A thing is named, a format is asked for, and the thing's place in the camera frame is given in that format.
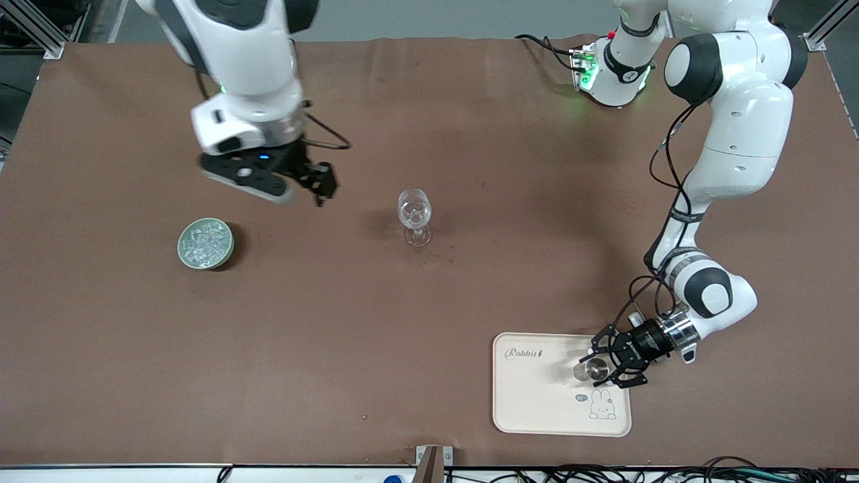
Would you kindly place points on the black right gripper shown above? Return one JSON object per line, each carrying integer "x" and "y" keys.
{"x": 297, "y": 163}

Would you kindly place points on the brown wedge post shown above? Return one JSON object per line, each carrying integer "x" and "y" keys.
{"x": 429, "y": 469}

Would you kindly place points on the aluminium frame profile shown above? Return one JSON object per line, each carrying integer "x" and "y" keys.
{"x": 33, "y": 30}
{"x": 829, "y": 27}

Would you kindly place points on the pile of ice cubes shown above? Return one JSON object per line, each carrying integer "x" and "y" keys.
{"x": 205, "y": 243}

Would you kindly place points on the cream tray with rabbit print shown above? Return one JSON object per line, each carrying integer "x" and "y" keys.
{"x": 537, "y": 396}

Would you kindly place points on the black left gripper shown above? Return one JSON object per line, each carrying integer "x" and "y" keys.
{"x": 642, "y": 344}

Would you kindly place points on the small metal bracket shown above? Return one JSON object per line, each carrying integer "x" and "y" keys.
{"x": 448, "y": 455}

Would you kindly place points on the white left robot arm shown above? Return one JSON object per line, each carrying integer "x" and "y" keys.
{"x": 745, "y": 134}

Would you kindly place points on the metal jigger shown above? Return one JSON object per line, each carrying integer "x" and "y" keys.
{"x": 594, "y": 370}

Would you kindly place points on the clear wine glass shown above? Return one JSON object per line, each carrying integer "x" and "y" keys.
{"x": 414, "y": 211}

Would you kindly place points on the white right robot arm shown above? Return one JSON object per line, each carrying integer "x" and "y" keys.
{"x": 248, "y": 60}

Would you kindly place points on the brown table cover sheet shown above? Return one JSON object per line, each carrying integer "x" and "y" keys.
{"x": 335, "y": 335}

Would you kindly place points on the green round bowl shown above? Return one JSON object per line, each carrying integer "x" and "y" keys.
{"x": 228, "y": 251}

